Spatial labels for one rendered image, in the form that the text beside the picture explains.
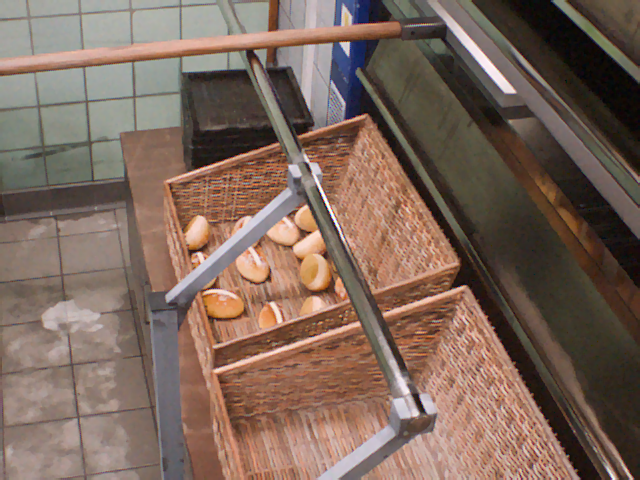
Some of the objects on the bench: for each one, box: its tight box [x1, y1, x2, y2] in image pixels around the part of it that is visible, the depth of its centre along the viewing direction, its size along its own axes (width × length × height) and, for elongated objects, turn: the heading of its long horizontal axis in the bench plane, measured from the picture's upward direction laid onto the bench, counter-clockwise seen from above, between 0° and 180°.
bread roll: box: [295, 205, 337, 232], centre depth 229 cm, size 6×10×7 cm
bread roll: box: [300, 254, 331, 291], centre depth 213 cm, size 6×10×7 cm
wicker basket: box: [162, 114, 462, 400], centre depth 204 cm, size 49×56×28 cm
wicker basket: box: [209, 285, 580, 480], centre depth 159 cm, size 49×56×28 cm
